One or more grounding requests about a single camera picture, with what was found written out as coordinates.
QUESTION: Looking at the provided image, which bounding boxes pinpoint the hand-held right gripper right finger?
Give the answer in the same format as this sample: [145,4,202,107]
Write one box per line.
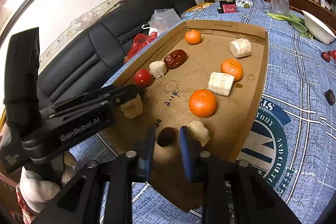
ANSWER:
[179,126,302,224]

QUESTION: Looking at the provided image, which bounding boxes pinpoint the white corn cob chunk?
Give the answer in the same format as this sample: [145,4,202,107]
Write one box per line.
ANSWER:
[120,95,144,119]
[187,120,210,147]
[208,72,235,97]
[149,61,168,78]
[230,39,252,58]

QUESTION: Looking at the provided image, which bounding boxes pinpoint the large brown date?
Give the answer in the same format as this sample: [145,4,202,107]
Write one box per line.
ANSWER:
[164,49,188,69]

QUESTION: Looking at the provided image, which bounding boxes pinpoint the black leather sofa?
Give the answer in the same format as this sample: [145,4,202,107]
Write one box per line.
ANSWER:
[37,0,197,105]

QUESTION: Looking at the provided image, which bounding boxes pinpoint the black jar red label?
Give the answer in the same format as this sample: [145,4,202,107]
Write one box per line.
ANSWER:
[217,0,237,14]

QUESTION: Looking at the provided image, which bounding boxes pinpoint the clear plastic bag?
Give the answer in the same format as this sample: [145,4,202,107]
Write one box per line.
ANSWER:
[148,8,182,35]

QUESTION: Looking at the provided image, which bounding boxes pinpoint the red plastic bag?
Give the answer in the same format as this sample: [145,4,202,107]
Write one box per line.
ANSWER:
[123,32,158,64]

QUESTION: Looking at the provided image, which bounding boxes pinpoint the cardboard box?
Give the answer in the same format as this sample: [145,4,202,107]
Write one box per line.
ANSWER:
[103,20,269,213]

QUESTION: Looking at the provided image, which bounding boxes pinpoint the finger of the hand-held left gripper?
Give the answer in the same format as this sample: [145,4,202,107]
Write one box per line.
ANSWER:
[50,95,137,119]
[39,84,143,113]

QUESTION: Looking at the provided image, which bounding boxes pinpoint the orange mandarin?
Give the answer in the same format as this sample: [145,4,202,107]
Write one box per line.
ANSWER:
[184,29,202,45]
[220,59,244,82]
[188,89,218,117]

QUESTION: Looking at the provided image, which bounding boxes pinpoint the green leafy vegetables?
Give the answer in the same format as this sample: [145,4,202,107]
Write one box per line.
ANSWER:
[266,12,314,39]

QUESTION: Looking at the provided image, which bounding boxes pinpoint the dark wrinkled date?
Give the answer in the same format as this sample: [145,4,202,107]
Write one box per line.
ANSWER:
[325,90,336,105]

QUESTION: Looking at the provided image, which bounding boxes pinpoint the dark purple date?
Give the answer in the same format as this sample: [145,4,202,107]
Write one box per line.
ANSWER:
[157,127,177,147]

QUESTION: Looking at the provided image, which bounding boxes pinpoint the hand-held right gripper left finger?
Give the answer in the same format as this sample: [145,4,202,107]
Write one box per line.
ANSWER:
[31,126,156,224]

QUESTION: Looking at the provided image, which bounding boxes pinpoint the white bowl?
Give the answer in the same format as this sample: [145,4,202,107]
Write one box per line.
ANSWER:
[302,10,336,44]

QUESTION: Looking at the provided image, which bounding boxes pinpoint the large red tomato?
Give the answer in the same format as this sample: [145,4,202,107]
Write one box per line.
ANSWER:
[134,69,153,87]

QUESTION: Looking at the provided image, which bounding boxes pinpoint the person's left hand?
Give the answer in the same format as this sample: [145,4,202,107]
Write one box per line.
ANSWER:
[20,158,78,214]

